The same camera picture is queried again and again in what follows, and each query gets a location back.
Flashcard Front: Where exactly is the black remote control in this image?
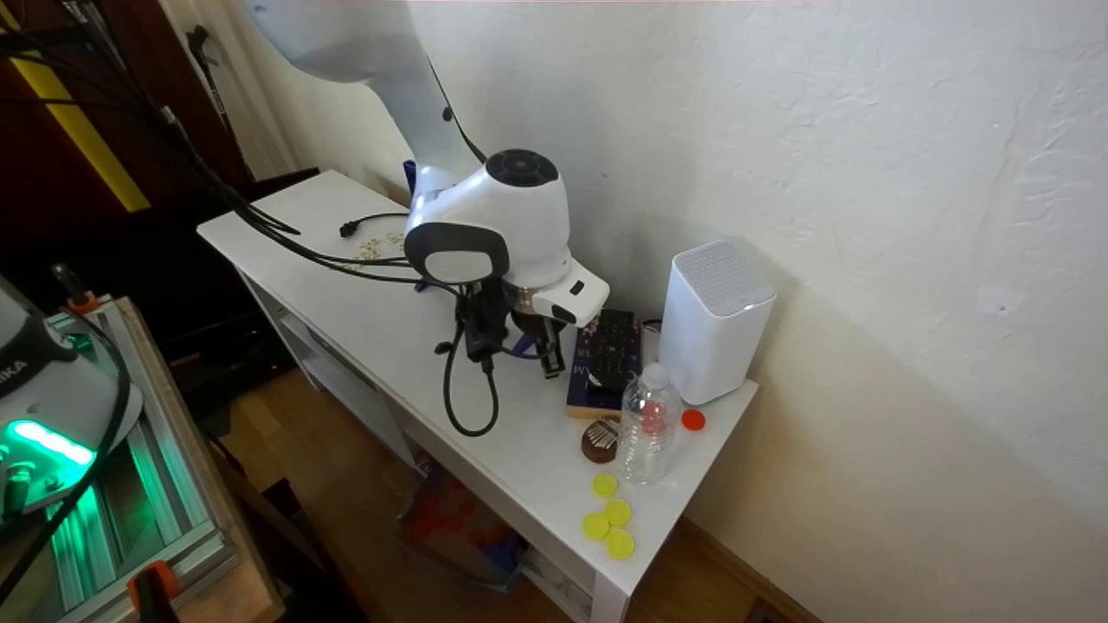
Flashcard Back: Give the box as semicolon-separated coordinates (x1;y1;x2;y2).
586;303;645;394

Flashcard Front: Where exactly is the black low cabinet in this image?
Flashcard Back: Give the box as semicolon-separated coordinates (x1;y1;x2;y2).
115;166;325;408

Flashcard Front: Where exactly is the thick black base cable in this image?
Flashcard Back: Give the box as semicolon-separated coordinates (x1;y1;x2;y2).
0;300;138;610

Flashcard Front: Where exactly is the yellow strip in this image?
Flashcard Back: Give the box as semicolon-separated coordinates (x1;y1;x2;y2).
3;48;154;218

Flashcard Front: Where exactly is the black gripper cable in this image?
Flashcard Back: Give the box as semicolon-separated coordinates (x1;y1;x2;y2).
431;324;504;444

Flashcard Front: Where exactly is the red and blue bag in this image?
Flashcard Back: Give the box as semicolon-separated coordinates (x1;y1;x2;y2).
393;462;541;596

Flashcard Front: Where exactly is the orange black clamp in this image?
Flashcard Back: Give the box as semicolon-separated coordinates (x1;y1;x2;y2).
47;260;108;323
121;557;188;623

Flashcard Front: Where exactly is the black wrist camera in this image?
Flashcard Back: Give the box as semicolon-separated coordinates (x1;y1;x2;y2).
452;274;512;371

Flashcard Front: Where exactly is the white shelf table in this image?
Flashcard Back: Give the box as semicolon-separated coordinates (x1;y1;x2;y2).
195;166;763;623

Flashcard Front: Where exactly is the black bar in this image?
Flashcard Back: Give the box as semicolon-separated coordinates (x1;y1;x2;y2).
0;20;102;61

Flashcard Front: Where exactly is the dark blue book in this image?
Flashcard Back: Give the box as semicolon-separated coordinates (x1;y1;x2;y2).
563;308;652;422

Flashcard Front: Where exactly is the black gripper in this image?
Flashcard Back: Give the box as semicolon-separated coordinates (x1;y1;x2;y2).
512;308;579;380

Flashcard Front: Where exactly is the clear plastic bottle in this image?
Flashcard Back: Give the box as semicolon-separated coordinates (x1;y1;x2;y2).
617;360;688;497

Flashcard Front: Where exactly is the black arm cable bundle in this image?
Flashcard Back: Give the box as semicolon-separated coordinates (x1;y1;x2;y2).
0;20;464;291

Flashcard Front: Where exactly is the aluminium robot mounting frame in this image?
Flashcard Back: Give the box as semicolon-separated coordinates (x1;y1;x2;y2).
0;291;255;623

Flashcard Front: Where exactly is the dark brown door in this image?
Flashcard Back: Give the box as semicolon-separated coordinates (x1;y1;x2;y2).
0;0;259;252

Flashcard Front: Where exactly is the brown round lid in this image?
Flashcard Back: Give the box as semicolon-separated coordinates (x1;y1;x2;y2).
579;417;626;467

